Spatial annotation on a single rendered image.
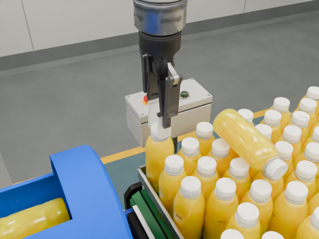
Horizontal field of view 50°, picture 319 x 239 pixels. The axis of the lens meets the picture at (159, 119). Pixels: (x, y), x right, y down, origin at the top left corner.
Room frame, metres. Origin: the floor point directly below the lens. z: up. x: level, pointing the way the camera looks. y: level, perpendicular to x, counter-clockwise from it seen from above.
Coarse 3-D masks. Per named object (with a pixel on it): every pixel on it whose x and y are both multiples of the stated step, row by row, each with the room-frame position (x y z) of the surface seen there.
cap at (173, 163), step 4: (168, 156) 0.52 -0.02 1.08; (172, 156) 0.52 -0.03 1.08; (176, 156) 0.52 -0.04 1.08; (180, 156) 0.52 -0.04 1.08; (168, 160) 0.51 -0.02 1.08; (172, 160) 0.51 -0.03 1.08; (176, 160) 0.51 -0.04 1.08; (180, 160) 0.51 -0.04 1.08; (168, 164) 0.50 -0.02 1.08; (172, 164) 0.50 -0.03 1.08; (176, 164) 0.50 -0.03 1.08; (180, 164) 0.50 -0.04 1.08; (168, 168) 0.50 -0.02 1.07; (172, 168) 0.49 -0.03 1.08; (176, 168) 0.49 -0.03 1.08; (180, 168) 0.50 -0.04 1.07; (172, 172) 0.49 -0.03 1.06; (176, 172) 0.49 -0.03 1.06
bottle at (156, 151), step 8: (152, 144) 0.55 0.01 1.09; (160, 144) 0.55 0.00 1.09; (168, 144) 0.55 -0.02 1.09; (152, 152) 0.54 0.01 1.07; (160, 152) 0.54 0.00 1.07; (168, 152) 0.55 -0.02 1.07; (152, 160) 0.54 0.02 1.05; (160, 160) 0.54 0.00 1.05; (152, 168) 0.54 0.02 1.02; (160, 168) 0.54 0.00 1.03; (152, 176) 0.54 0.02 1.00; (152, 184) 0.54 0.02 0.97
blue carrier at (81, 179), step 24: (72, 168) 0.34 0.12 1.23; (96, 168) 0.34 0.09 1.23; (0, 192) 0.40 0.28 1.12; (24, 192) 0.41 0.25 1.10; (48, 192) 0.43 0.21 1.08; (72, 192) 0.30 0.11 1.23; (96, 192) 0.30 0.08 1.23; (0, 216) 0.39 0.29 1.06; (72, 216) 0.27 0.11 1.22; (96, 216) 0.27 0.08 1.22; (120, 216) 0.28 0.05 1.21
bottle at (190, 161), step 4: (180, 152) 0.57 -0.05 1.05; (200, 152) 0.57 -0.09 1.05; (184, 156) 0.55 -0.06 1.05; (188, 156) 0.55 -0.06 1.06; (192, 156) 0.55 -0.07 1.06; (196, 156) 0.55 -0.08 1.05; (200, 156) 0.56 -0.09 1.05; (184, 160) 0.55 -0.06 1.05; (188, 160) 0.54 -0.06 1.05; (192, 160) 0.54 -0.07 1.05; (196, 160) 0.55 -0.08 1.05; (184, 164) 0.54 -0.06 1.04; (188, 164) 0.54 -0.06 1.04; (192, 164) 0.54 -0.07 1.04; (196, 164) 0.54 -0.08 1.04; (188, 168) 0.54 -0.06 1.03; (192, 168) 0.54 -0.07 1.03; (188, 172) 0.53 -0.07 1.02; (192, 172) 0.53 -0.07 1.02
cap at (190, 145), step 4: (184, 140) 0.57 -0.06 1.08; (188, 140) 0.58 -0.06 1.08; (192, 140) 0.58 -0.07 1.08; (196, 140) 0.57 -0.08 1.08; (184, 144) 0.56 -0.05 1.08; (188, 144) 0.56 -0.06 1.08; (192, 144) 0.56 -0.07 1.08; (196, 144) 0.56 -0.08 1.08; (184, 148) 0.55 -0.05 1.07; (188, 148) 0.55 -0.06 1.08; (192, 148) 0.55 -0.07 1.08; (196, 148) 0.55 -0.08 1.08; (184, 152) 0.55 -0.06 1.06; (188, 152) 0.55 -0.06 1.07; (192, 152) 0.55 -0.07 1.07; (196, 152) 0.55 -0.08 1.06
